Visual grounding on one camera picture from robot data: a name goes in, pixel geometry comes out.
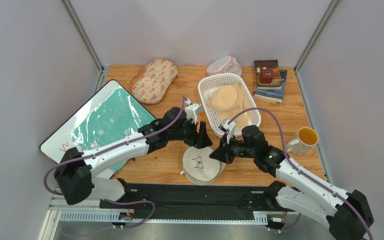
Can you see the beige bra in basket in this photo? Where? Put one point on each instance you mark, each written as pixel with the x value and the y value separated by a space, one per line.
pixel 228 101

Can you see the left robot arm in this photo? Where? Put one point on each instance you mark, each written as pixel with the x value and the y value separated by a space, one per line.
pixel 77 173

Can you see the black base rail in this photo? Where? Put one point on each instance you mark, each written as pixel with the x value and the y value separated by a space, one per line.
pixel 214 203

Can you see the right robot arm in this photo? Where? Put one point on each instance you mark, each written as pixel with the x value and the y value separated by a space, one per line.
pixel 346 214

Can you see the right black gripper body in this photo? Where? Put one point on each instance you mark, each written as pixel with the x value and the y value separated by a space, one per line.
pixel 229 150

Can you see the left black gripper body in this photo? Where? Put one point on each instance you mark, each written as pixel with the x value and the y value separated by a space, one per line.
pixel 188 132

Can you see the stack of books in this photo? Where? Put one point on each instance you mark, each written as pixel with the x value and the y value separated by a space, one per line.
pixel 275 91

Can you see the dark red cube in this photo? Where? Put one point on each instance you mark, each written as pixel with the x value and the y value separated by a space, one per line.
pixel 266 76

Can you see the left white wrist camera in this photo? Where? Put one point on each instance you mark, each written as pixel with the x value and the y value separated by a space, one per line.
pixel 192 111

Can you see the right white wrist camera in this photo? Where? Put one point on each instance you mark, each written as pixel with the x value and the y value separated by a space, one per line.
pixel 228 127

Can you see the floral fabric pouch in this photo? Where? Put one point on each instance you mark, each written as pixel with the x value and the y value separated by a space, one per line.
pixel 152 86

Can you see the white mug yellow inside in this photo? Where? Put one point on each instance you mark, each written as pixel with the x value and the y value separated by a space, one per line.
pixel 305 139

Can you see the whiteboard with green sheet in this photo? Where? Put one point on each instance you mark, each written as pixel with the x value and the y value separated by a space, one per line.
pixel 110 115

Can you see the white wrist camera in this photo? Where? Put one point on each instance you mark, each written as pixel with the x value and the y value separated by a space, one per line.
pixel 228 127
pixel 192 111

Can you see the pink-trimmed mesh bag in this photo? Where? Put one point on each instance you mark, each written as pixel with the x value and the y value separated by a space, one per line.
pixel 226 64

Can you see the white perforated plastic basket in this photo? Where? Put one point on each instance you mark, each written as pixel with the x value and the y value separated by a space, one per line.
pixel 208 85

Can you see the round white mesh laundry bag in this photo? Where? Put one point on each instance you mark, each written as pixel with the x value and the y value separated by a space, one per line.
pixel 199 168

